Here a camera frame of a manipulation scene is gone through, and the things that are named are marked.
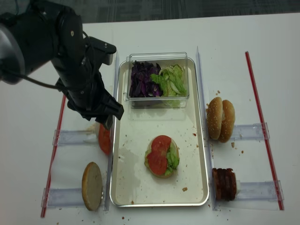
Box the upright tomato slices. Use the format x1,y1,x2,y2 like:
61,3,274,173
98,124,111,155

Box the clear plastic salad container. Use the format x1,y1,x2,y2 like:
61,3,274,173
124,52,189,108

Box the lower left clear holder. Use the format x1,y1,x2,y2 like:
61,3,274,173
41,188,84,208

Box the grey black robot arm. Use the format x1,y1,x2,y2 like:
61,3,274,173
0,0,124,129

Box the red strip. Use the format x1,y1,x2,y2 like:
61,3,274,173
40,96,66,218
245,51,285,210

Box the purple cabbage leaves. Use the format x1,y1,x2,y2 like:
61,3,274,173
129,61,163,98

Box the upper left clear holder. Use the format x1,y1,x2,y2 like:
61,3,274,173
52,130,98,146

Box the green lettuce in container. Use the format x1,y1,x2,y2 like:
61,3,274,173
150,64,187,97

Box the right red strip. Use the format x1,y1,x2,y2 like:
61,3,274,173
245,51,285,210

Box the right clear vertical rail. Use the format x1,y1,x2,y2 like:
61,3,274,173
195,46,219,211

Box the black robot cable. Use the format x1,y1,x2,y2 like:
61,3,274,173
22,30,99,111

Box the lettuce on bun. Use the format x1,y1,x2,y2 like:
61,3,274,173
144,139,180,178

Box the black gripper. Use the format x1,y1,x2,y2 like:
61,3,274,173
52,56,124,130

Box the lower right clear holder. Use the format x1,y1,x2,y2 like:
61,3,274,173
235,181,284,201

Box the sesame bun left half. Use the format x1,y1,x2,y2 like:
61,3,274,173
207,97,223,140

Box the upright bun half left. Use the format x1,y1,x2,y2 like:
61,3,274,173
82,162,103,211

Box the stack of meat patties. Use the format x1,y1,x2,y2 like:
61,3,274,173
212,168,237,201

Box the left red strip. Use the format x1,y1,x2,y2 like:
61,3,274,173
40,96,66,218

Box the tomato slice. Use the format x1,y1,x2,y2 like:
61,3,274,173
146,152,167,175
151,135,172,155

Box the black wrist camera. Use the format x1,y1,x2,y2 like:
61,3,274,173
84,37,117,69

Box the sesame bun right half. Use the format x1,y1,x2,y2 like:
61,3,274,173
218,100,235,143

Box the white pusher behind tomatoes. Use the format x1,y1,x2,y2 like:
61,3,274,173
86,122,100,136

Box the white metal tray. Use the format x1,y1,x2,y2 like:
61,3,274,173
110,59,209,207

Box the white pusher behind patties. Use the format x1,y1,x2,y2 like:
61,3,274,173
235,180,241,196

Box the clear holder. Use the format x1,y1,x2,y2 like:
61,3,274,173
230,123,270,141
41,188,84,208
235,181,284,201
52,130,98,146

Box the sesame bun half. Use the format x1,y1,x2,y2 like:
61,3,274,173
218,100,235,143
207,97,223,140

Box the left clear vertical rail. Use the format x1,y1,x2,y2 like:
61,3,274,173
104,51,120,212

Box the bottom bun on tray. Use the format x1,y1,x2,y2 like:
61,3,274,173
144,135,180,178

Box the upper right clear holder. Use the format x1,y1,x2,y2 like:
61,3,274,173
230,123,270,141

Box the clear vertical rail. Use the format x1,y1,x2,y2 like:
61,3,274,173
195,46,219,211
104,51,120,212

